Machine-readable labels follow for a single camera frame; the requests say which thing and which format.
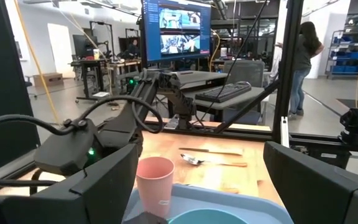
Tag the black keyboard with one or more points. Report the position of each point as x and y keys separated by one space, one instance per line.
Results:
x=222 y=92

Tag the blue plastic tray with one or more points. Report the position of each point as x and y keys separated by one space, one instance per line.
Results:
x=228 y=205

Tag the cardboard box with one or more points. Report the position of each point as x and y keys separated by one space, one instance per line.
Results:
x=48 y=79

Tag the blue bowl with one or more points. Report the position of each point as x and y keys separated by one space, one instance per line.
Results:
x=207 y=217

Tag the gray mesh office chair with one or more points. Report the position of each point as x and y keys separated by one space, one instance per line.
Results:
x=244 y=71

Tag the shelf rack with blue bins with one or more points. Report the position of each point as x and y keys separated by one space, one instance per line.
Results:
x=353 y=56

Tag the black floor mat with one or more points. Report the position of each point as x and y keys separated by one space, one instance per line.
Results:
x=353 y=103

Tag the person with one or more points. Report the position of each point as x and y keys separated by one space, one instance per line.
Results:
x=304 y=53
x=133 y=48

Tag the black partition screen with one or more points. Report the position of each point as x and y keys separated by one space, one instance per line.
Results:
x=2 y=77

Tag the pink cup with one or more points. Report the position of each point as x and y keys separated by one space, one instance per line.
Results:
x=155 y=186

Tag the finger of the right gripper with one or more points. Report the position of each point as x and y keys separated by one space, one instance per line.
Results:
x=146 y=219

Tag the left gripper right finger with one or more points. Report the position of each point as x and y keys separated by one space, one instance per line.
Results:
x=315 y=196

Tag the black aluminium frame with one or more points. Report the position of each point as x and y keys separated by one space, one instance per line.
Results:
x=286 y=62

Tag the black table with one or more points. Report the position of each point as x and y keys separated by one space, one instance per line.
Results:
x=87 y=62

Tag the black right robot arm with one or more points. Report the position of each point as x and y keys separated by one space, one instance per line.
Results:
x=179 y=93

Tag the computer monitor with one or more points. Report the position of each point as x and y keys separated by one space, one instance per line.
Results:
x=176 y=31

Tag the gray desk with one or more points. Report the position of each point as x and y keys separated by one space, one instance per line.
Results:
x=204 y=77

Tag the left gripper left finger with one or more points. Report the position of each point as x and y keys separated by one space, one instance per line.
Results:
x=98 y=193

